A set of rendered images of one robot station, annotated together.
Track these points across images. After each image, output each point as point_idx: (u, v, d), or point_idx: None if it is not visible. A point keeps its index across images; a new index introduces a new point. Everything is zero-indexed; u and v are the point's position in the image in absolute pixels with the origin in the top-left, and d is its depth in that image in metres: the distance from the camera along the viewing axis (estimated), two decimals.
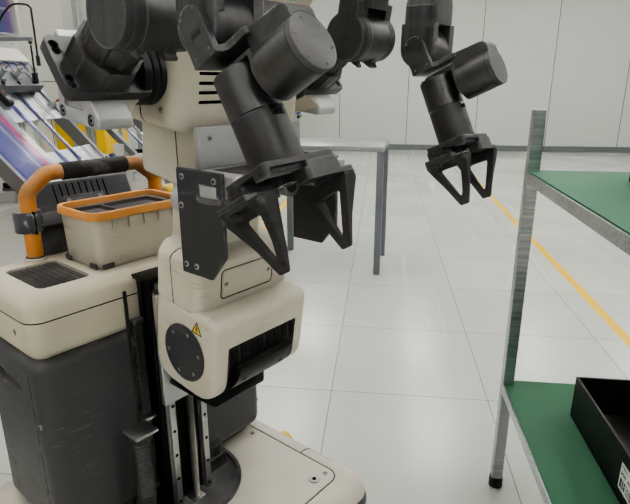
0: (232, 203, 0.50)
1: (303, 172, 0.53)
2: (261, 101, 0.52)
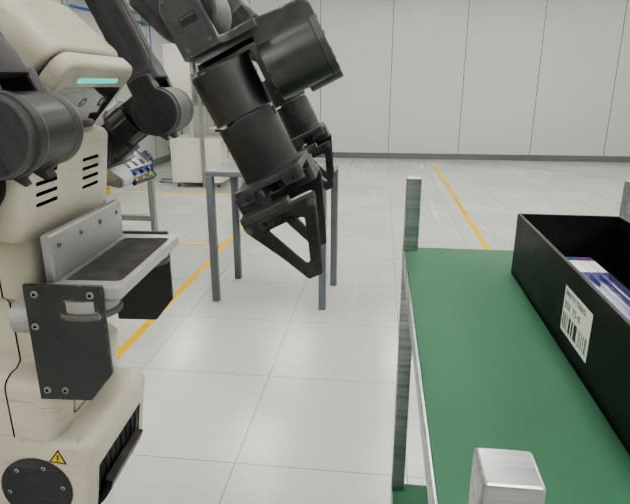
0: (269, 209, 0.46)
1: (306, 172, 0.52)
2: (263, 99, 0.49)
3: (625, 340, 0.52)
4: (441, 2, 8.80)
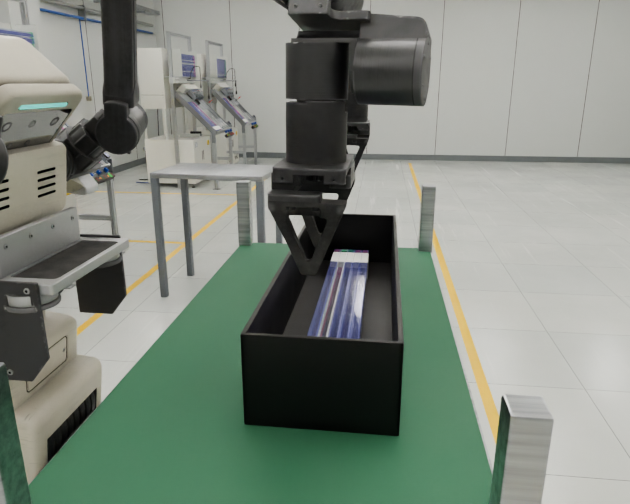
0: (300, 197, 0.46)
1: None
2: (338, 94, 0.48)
3: None
4: (417, 6, 8.96)
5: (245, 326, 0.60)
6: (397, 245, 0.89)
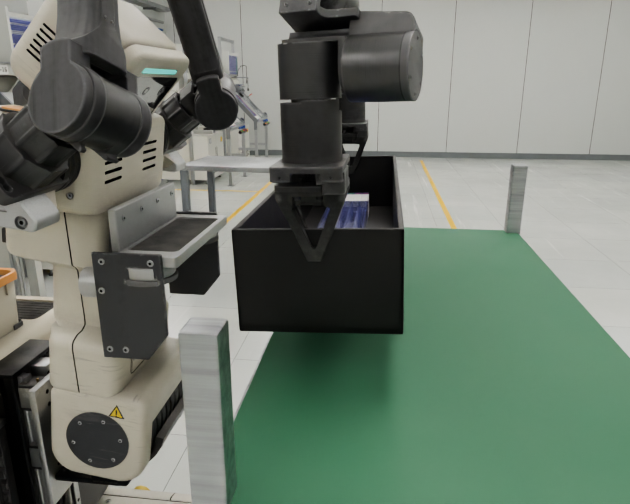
0: (304, 187, 0.50)
1: (338, 185, 0.48)
2: (329, 93, 0.48)
3: (256, 220, 0.65)
4: (429, 3, 8.92)
5: (236, 225, 0.57)
6: (397, 172, 0.86)
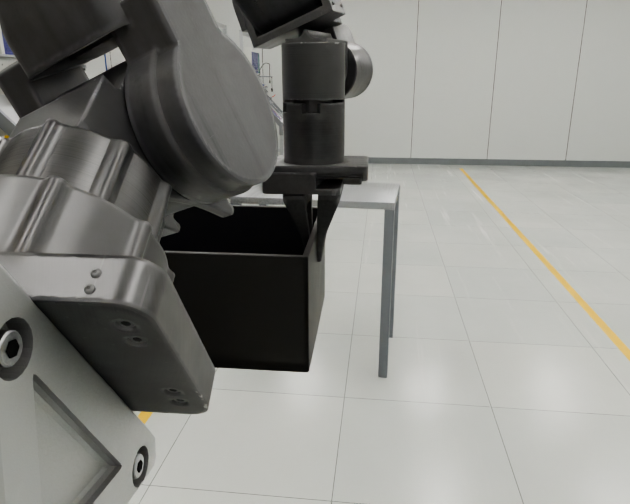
0: (342, 184, 0.52)
1: None
2: None
3: (187, 271, 0.47)
4: None
5: (282, 257, 0.46)
6: None
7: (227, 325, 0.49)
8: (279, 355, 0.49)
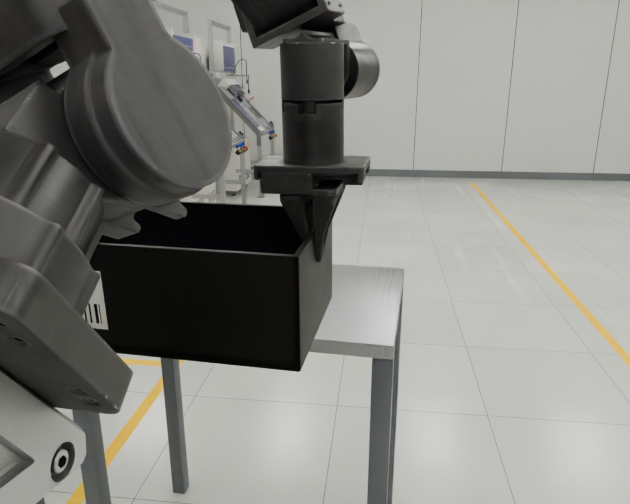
0: (340, 185, 0.51)
1: None
2: None
3: (182, 267, 0.48)
4: None
5: (273, 256, 0.46)
6: None
7: (221, 321, 0.49)
8: (271, 353, 0.49)
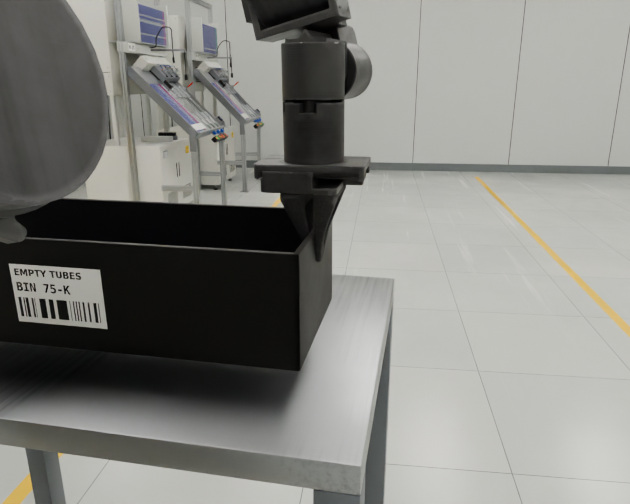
0: (341, 185, 0.51)
1: None
2: None
3: (182, 265, 0.48)
4: None
5: (273, 254, 0.46)
6: None
7: (220, 320, 0.49)
8: (271, 352, 0.49)
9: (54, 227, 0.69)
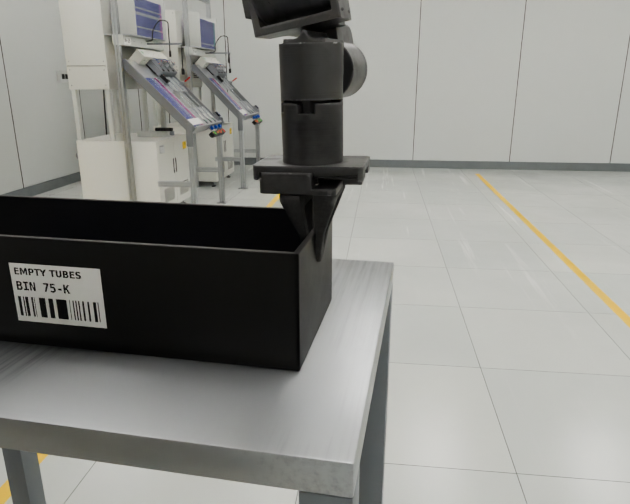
0: (340, 185, 0.51)
1: None
2: None
3: (182, 265, 0.48)
4: None
5: (273, 253, 0.46)
6: (54, 197, 0.69)
7: (220, 320, 0.49)
8: (270, 352, 0.49)
9: (54, 227, 0.69)
